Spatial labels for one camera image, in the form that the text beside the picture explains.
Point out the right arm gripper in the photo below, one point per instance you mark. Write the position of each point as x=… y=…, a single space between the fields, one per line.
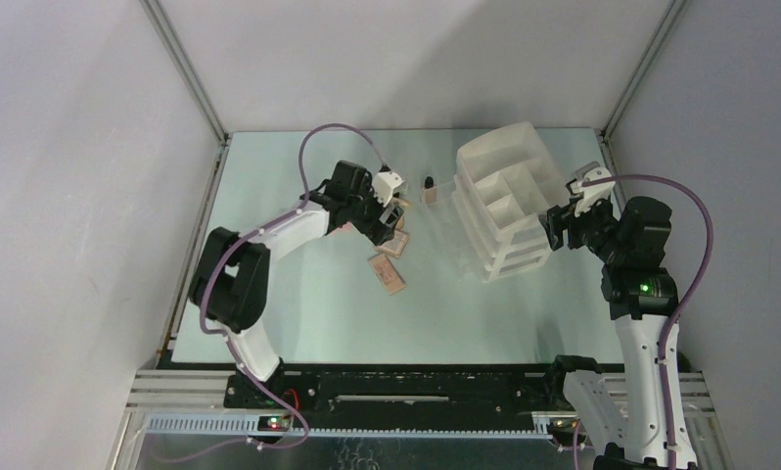
x=556 y=219

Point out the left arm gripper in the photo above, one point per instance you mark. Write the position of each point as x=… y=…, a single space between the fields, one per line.
x=377 y=231

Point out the clear acrylic drawer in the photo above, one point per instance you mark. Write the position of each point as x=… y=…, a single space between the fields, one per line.
x=448 y=231

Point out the white plastic drawer organizer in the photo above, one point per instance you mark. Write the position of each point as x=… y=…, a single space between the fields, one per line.
x=505 y=182

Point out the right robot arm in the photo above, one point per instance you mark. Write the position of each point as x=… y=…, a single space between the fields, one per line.
x=651 y=432

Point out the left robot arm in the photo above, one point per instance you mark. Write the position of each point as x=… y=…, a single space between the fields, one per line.
x=231 y=281

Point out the square tan makeup compact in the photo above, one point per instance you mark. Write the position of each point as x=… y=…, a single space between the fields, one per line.
x=394 y=247

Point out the tan rectangular makeup palette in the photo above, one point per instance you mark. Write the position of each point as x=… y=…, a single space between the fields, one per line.
x=387 y=274

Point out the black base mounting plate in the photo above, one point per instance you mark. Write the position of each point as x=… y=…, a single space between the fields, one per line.
x=427 y=398

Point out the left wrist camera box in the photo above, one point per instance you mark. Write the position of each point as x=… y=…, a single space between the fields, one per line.
x=385 y=184

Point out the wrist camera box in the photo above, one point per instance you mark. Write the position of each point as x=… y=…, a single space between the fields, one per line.
x=589 y=185
x=385 y=184

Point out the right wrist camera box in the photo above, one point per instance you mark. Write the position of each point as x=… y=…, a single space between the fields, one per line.
x=589 y=185

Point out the aluminium frame rail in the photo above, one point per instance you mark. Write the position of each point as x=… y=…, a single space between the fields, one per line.
x=176 y=50

